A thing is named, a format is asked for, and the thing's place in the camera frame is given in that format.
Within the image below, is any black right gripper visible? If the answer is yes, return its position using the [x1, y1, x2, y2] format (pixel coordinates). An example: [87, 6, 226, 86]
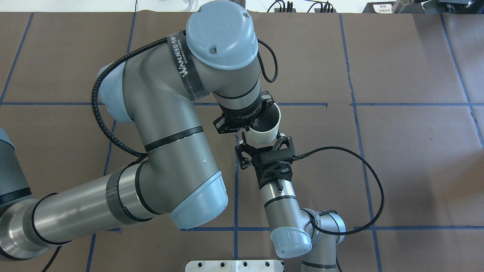
[234, 133, 295, 189]

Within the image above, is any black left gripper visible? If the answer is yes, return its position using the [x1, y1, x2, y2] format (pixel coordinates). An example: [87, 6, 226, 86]
[213, 91, 275, 134]

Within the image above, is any white ribbed HOME mug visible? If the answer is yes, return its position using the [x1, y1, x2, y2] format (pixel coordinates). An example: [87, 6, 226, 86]
[247, 104, 281, 144]

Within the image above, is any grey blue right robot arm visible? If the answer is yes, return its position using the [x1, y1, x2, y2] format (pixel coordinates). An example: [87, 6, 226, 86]
[235, 134, 346, 272]

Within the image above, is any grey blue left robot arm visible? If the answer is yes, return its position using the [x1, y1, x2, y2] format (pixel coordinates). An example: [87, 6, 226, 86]
[1, 0, 274, 261]

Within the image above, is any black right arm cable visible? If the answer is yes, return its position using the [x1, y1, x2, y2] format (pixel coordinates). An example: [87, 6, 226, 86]
[293, 147, 385, 235]

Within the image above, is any white metal base plate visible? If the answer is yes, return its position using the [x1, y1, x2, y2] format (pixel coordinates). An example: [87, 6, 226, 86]
[185, 260, 285, 272]

